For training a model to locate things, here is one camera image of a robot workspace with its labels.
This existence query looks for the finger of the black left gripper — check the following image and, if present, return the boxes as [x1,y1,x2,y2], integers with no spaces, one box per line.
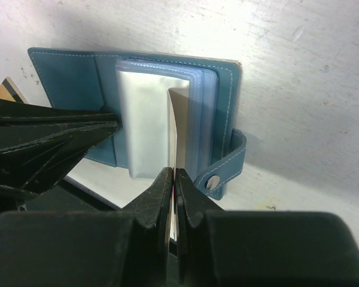
[0,99,120,199]

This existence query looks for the gold card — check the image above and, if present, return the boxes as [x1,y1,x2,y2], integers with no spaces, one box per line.
[167,86,191,240]
[0,77,28,104]

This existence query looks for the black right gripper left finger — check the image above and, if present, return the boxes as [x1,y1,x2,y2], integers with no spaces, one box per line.
[0,167,173,286]

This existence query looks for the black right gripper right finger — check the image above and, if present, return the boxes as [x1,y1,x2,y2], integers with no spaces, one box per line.
[175,169,359,286]

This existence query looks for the blue leather card holder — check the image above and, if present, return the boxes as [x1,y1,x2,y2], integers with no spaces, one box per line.
[28,47,246,200]

